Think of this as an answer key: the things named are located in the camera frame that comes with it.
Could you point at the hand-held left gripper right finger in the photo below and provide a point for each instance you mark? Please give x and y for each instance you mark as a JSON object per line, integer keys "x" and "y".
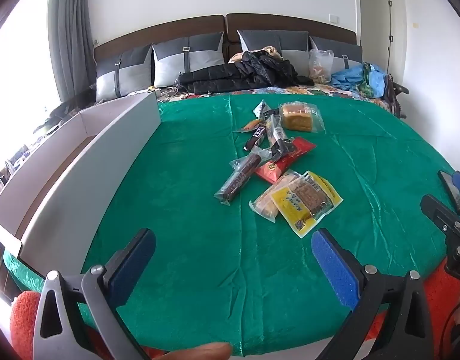
{"x": 335, "y": 270}

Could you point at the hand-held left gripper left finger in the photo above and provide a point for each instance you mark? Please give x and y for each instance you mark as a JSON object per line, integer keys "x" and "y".
{"x": 134, "y": 266}

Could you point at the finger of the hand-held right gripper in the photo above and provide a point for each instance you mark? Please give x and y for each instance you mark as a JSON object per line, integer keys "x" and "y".
{"x": 436, "y": 210}
{"x": 453, "y": 191}

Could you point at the yellow snack packet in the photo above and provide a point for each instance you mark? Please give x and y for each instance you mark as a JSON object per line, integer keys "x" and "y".
{"x": 290, "y": 202}

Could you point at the pale cake packet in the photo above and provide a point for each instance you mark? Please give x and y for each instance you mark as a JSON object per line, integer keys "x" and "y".
{"x": 267, "y": 200}

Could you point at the white cardboard box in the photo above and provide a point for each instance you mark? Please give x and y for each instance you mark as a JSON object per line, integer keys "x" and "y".
{"x": 64, "y": 195}

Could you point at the red snack packet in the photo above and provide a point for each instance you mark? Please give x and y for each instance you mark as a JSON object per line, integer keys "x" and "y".
{"x": 275, "y": 168}

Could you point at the long dark sausage packet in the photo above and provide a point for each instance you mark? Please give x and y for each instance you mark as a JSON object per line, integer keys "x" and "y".
{"x": 239, "y": 174}

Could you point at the black stick snack packet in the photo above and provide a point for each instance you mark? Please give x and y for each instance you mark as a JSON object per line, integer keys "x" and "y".
{"x": 278, "y": 135}

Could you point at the brown snack bar packet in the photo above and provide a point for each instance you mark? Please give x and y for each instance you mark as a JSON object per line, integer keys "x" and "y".
{"x": 258, "y": 135}

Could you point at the orange snack packet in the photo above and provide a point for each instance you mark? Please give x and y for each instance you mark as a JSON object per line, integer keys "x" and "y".
{"x": 250, "y": 125}

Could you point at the person's left hand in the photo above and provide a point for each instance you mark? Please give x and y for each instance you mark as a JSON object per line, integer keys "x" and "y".
{"x": 200, "y": 350}

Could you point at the green satin cloth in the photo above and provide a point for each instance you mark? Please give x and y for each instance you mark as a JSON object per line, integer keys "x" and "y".
{"x": 200, "y": 270}

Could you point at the black bag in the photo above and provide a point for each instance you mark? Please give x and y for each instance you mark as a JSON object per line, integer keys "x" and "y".
{"x": 393, "y": 97}

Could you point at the blue cloth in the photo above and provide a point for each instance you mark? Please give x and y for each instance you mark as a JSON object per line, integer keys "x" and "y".
{"x": 350, "y": 77}

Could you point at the clear bread loaf packet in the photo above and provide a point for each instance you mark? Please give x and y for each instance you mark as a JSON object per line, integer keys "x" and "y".
{"x": 297, "y": 118}

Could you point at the grey and white pillow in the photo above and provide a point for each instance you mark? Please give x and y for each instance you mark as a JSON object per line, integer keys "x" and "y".
{"x": 170, "y": 67}
{"x": 110, "y": 78}
{"x": 346, "y": 50}
{"x": 260, "y": 39}

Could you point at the grey triangular snack packet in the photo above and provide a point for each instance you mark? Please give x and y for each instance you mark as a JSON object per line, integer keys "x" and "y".
{"x": 260, "y": 109}

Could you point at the clear plastic bag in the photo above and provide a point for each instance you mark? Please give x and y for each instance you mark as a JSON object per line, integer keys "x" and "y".
{"x": 320, "y": 67}

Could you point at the white door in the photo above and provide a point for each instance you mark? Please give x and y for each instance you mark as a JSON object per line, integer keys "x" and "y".
{"x": 376, "y": 26}

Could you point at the colourful printed bedsheet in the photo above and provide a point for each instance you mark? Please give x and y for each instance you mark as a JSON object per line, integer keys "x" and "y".
{"x": 290, "y": 90}

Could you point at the black puffer jacket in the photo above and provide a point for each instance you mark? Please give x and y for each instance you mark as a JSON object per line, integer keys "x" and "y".
{"x": 222, "y": 77}

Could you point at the bright window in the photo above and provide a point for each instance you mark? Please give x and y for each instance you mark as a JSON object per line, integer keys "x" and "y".
{"x": 19, "y": 82}

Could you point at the tan cloth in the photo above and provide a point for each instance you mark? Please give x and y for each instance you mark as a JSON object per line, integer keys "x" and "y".
{"x": 271, "y": 50}

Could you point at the grey curtain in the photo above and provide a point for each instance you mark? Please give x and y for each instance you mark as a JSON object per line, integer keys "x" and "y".
{"x": 72, "y": 26}

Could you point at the white wall socket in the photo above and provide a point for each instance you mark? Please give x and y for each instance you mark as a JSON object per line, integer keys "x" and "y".
{"x": 335, "y": 18}

